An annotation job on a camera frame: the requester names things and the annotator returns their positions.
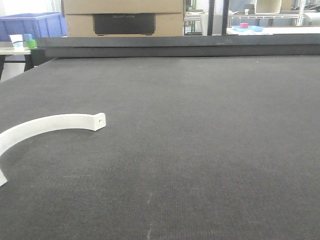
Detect white paper cup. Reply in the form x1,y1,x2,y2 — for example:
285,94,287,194
9,34,24,48

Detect black vertical post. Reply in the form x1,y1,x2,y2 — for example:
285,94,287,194
207,0,230,36

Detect lower cardboard box black label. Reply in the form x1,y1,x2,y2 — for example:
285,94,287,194
65,13,184,38

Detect red cube block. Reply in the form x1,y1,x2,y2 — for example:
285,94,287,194
239,22,249,29

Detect white curved pipe clamp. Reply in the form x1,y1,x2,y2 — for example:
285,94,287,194
0,112,107,187

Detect blue shallow tray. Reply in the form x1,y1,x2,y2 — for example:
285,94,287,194
231,25,264,33

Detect light blue cube block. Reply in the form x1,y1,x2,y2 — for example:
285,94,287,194
23,34,33,42

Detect blue plastic bin background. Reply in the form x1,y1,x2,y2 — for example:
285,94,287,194
0,12,68,42

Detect upper cardboard box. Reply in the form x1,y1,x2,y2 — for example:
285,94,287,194
63,0,184,15

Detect white side table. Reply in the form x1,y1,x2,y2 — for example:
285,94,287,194
0,42,35,78

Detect green cube block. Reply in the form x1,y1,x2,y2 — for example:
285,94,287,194
26,39,37,50

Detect dark grey stacked boards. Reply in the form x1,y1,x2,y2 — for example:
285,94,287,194
36,33,320,58

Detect beige open box shelf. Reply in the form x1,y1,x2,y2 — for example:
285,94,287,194
255,0,282,15

